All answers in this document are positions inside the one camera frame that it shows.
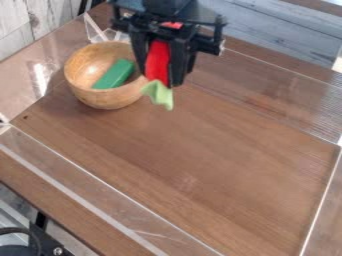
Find black metal bracket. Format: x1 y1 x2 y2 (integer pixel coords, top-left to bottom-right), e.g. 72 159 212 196
29 212 74 256

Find wooden bowl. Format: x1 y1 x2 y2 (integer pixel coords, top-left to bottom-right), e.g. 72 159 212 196
64 41 147 110

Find black cable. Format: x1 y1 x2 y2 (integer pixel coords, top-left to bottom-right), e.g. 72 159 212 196
0 227 44 256

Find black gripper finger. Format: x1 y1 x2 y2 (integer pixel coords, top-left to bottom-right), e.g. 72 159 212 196
168 38 196 88
129 30 149 74

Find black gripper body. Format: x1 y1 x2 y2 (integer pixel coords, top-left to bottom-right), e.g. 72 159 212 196
108 0 227 55

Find clear acrylic tray wall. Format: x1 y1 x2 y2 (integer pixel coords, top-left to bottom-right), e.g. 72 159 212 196
0 12 342 256

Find green rectangular block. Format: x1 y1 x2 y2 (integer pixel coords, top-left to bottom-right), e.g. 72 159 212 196
92 59 135 89

